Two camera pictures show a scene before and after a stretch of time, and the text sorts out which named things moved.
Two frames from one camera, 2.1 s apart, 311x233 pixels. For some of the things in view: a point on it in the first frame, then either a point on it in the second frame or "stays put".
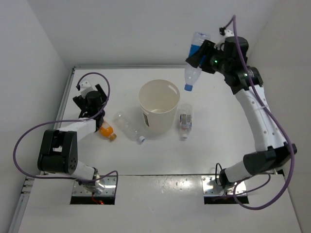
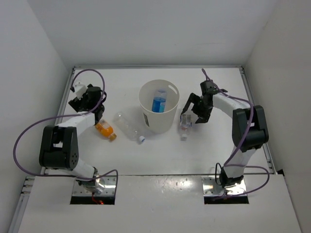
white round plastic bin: x=159 y=99 stays put
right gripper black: x=194 y=60 -> x=203 y=117
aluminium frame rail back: x=114 y=67 stays put
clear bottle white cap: x=185 y=117 stays put
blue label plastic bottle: x=192 y=73 -> x=159 y=101
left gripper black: x=80 y=102 stays put
